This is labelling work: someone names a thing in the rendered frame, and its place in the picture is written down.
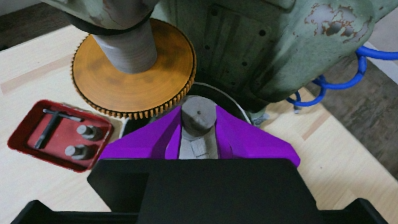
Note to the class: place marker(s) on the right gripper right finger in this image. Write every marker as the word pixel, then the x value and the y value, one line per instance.
pixel 248 141

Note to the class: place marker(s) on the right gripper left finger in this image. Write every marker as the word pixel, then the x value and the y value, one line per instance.
pixel 151 140

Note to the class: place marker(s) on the red rectangular tray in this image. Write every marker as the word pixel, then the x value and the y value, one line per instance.
pixel 64 134

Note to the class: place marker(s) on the orange toothed gear disc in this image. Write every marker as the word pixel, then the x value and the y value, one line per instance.
pixel 146 69

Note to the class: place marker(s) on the blue coiled hose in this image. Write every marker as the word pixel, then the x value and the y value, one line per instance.
pixel 361 54

